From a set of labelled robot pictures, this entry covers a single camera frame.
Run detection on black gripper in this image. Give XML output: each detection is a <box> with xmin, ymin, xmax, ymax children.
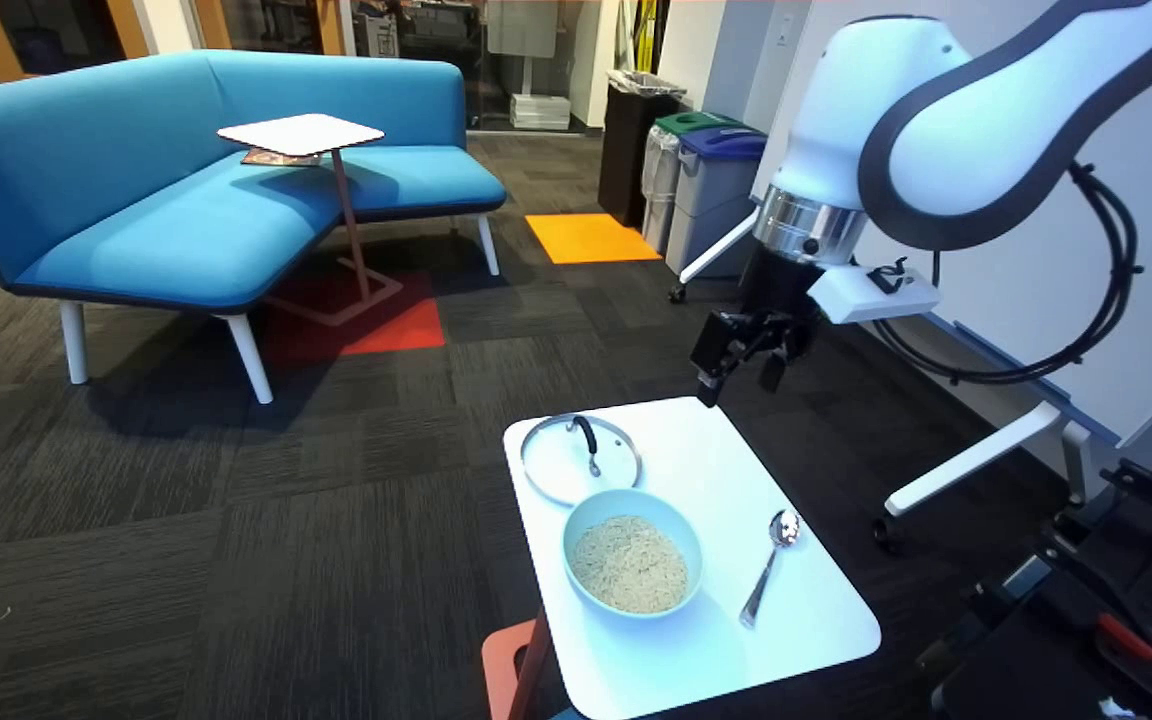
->
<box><xmin>686</xmin><ymin>244</ymin><xmax>829</xmax><ymax>408</ymax></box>

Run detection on blue bowl with rice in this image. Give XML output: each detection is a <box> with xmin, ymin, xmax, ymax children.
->
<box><xmin>559</xmin><ymin>485</ymin><xmax>707</xmax><ymax>625</ymax></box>

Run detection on metal spoon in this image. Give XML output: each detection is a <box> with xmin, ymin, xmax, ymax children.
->
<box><xmin>735</xmin><ymin>502</ymin><xmax>802</xmax><ymax>630</ymax></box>

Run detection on grey bin with blue lid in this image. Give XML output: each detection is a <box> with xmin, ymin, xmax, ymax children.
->
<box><xmin>662</xmin><ymin>122</ymin><xmax>769</xmax><ymax>279</ymax></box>

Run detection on glass pot lid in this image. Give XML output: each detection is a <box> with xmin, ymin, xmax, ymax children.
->
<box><xmin>515</xmin><ymin>412</ymin><xmax>647</xmax><ymax>512</ymax></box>

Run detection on grey bin with green lid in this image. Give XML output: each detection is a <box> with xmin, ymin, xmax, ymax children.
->
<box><xmin>637</xmin><ymin>106</ymin><xmax>748</xmax><ymax>256</ymax></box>

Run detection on black trash bin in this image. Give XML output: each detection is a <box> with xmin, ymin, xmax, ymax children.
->
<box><xmin>594</xmin><ymin>71</ymin><xmax>690</xmax><ymax>233</ymax></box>

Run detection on white storage box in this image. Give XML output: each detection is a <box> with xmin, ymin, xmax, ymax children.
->
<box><xmin>508</xmin><ymin>87</ymin><xmax>576</xmax><ymax>136</ymax></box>

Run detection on rolling whiteboard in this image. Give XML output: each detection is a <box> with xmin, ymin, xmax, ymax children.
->
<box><xmin>668</xmin><ymin>0</ymin><xmax>1152</xmax><ymax>519</ymax></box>

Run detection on red table base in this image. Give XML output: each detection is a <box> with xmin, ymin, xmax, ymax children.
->
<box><xmin>474</xmin><ymin>616</ymin><xmax>554</xmax><ymax>720</ymax></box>

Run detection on black mounting plate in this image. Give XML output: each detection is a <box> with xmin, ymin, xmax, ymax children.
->
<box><xmin>929</xmin><ymin>452</ymin><xmax>1152</xmax><ymax>720</ymax></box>

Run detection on white-top side table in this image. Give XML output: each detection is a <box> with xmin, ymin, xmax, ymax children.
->
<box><xmin>216</xmin><ymin>106</ymin><xmax>406</xmax><ymax>332</ymax></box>

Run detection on blue corner sofa white legs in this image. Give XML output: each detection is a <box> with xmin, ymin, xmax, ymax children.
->
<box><xmin>0</xmin><ymin>46</ymin><xmax>513</xmax><ymax>408</ymax></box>

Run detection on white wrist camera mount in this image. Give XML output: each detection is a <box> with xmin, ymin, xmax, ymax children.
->
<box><xmin>802</xmin><ymin>256</ymin><xmax>944</xmax><ymax>328</ymax></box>

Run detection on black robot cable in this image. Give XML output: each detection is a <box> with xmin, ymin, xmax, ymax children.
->
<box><xmin>866</xmin><ymin>157</ymin><xmax>1142</xmax><ymax>393</ymax></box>

